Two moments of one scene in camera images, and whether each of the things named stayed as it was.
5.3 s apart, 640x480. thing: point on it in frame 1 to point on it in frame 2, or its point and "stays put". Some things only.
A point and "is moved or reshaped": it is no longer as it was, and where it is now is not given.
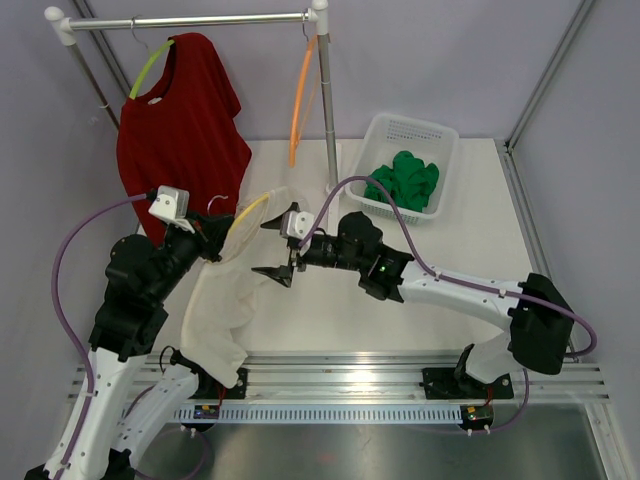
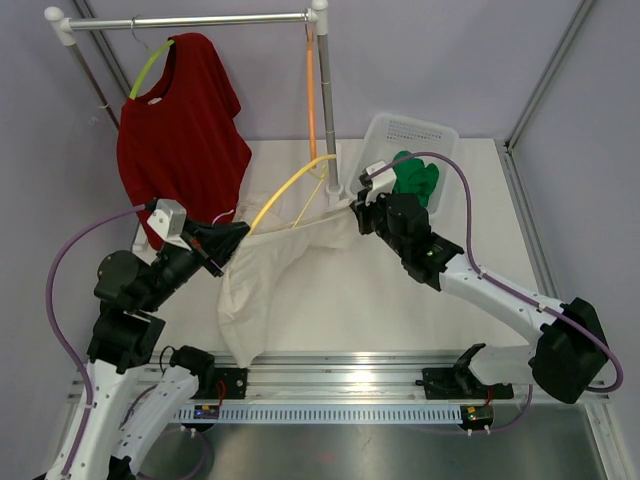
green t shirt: [408, 183] stays put
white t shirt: [218, 302] is moved or reshaped
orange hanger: [305, 98] is moved or reshaped
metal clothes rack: [320, 14] stays put
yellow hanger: [263, 198] to [281, 189]
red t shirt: [180, 130] stays put
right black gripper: [282, 274] to [365, 211]
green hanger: [149, 62] stays put
